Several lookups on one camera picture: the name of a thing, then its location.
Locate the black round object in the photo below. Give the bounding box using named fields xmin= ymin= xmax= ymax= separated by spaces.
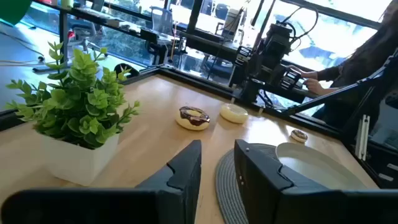
xmin=114 ymin=63 xmax=140 ymax=78

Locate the black diagonal frame strut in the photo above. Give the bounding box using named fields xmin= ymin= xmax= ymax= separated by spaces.
xmin=281 ymin=46 xmax=398 ymax=118

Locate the green artificial plant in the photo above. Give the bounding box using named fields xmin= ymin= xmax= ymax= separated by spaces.
xmin=4 ymin=41 xmax=141 ymax=150

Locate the white cable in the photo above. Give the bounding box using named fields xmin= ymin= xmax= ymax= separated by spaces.
xmin=0 ymin=55 xmax=46 ymax=68

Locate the person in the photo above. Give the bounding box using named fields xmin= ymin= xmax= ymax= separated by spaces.
xmin=287 ymin=0 xmax=398 ymax=128

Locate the green round object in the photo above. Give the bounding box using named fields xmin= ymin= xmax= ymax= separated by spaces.
xmin=0 ymin=0 xmax=32 ymax=26

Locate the white square plant pot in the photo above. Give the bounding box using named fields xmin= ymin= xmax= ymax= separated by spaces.
xmin=35 ymin=129 xmax=121 ymax=187

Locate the white metal bracket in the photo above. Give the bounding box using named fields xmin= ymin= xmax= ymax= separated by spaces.
xmin=355 ymin=114 xmax=371 ymax=161

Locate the cream round plate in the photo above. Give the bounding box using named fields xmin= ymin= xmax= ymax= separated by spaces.
xmin=275 ymin=142 xmax=369 ymax=190

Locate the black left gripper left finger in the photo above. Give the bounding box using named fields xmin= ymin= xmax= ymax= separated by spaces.
xmin=0 ymin=139 xmax=203 ymax=224

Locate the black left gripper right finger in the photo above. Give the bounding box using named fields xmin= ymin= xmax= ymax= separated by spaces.
xmin=233 ymin=139 xmax=398 ymax=224

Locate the grey woven round placemat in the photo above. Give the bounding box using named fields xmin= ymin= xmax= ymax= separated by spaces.
xmin=215 ymin=142 xmax=280 ymax=224

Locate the chocolate frosted donut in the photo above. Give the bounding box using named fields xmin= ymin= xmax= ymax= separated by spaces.
xmin=175 ymin=106 xmax=211 ymax=131

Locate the person's hand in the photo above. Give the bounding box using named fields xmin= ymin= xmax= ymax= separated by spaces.
xmin=287 ymin=64 xmax=318 ymax=80
xmin=303 ymin=77 xmax=327 ymax=96

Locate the grey office chair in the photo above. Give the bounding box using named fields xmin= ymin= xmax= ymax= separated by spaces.
xmin=150 ymin=6 xmax=175 ymax=35

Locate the small sprinkled donut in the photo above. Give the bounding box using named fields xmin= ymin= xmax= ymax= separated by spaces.
xmin=290 ymin=129 xmax=309 ymax=144

